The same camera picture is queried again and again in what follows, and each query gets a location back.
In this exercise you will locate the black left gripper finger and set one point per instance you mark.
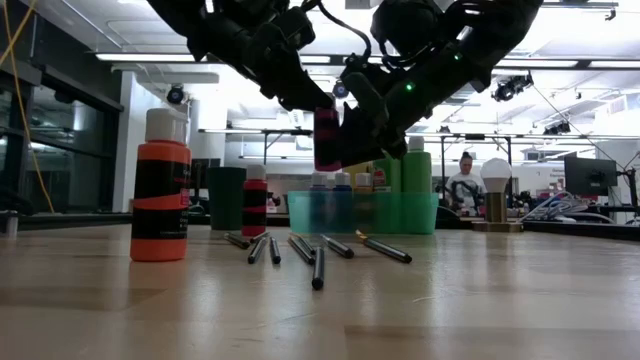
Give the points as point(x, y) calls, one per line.
point(305, 92)

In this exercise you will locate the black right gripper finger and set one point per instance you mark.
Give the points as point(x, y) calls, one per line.
point(367, 100)
point(365, 142)

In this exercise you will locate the large yellow paint bottle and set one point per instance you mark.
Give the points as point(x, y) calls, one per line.
point(365, 167)

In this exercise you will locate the small gold paint bottle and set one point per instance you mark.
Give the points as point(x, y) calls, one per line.
point(363, 181)

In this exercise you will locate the large green paint bottle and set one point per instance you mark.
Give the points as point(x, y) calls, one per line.
point(417, 170)
point(392, 175)

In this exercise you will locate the small purple paint bottle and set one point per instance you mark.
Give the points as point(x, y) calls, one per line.
point(319, 181)

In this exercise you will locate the small red paint bottle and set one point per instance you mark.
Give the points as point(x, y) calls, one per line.
point(255, 190)

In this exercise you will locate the small orange paint bottle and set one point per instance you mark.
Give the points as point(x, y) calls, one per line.
point(160, 150)

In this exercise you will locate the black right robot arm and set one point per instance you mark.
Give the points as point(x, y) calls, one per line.
point(475, 40)

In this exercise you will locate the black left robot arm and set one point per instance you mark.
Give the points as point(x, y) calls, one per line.
point(225, 30)

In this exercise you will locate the green translucent plastic tray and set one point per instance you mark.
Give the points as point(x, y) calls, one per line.
point(300, 215)

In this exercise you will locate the person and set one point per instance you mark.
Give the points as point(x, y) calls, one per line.
point(465, 192)

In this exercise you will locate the ceiling light strip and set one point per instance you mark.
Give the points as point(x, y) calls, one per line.
point(615, 64)
point(145, 57)
point(537, 63)

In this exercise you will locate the dark green cup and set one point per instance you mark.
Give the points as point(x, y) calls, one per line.
point(226, 200)

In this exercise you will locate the brass lamp with white bulb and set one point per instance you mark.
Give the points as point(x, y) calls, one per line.
point(496, 200)

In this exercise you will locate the black computer monitor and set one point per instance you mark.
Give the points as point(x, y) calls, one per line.
point(590, 175)

